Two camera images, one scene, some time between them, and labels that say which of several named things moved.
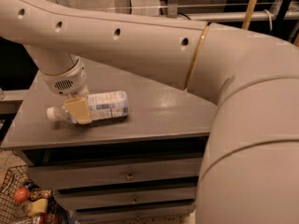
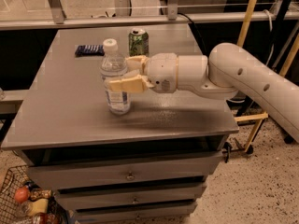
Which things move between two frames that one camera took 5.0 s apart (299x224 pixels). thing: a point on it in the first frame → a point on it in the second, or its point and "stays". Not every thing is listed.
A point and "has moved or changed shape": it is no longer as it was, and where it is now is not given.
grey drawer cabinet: x=141 y=168 stays
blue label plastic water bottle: x=102 y=106 has moved or changed shape
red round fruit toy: x=21 y=194 stays
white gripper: x=65 y=82 → x=161 y=71
